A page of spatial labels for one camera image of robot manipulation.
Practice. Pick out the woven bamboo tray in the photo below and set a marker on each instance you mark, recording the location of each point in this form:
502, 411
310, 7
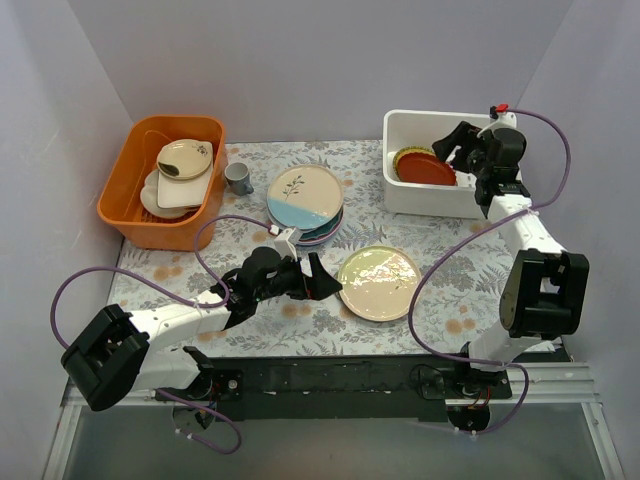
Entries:
412, 150

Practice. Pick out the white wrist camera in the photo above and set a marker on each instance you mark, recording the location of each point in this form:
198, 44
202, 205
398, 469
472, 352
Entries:
285, 242
502, 117

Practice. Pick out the red scalloped plastic plate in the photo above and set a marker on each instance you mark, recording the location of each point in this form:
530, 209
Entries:
421, 167

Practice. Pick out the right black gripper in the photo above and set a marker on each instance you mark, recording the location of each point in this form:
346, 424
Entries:
470, 153

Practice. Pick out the white plastic bin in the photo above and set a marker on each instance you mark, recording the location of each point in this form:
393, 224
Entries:
404, 128

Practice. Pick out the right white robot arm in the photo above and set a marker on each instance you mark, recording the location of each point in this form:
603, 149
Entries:
544, 293

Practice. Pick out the white flower-shaped plate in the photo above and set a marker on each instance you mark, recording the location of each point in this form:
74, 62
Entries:
149, 199

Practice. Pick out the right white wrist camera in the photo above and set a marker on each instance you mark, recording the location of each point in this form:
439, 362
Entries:
502, 117

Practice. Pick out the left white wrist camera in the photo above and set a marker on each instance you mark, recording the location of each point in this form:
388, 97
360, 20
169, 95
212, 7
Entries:
285, 242

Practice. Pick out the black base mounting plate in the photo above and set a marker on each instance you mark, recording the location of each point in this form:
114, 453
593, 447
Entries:
341, 387

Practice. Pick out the stack of coloured plates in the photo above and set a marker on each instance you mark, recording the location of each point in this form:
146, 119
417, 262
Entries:
327, 232

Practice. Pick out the cream plate with leaf sprig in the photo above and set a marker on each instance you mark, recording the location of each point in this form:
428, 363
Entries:
378, 283

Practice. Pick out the grey ceramic cup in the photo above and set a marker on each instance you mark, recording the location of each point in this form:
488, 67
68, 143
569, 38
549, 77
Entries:
237, 176

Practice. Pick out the cream and blue leaf plate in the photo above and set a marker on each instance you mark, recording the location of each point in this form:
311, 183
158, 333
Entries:
305, 196

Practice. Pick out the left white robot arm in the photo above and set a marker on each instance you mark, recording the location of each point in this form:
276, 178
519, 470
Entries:
119, 352

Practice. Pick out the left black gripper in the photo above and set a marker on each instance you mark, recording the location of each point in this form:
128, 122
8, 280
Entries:
304, 281

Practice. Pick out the cream plate with dark patch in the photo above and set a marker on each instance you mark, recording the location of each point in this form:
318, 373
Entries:
185, 159

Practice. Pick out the orange plastic bin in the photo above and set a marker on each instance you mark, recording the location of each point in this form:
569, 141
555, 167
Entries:
120, 206

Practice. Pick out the white rectangular plate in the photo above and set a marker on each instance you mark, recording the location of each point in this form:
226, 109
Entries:
183, 184

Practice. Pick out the floral patterned table mat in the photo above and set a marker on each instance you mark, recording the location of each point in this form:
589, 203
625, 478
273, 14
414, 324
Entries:
468, 267

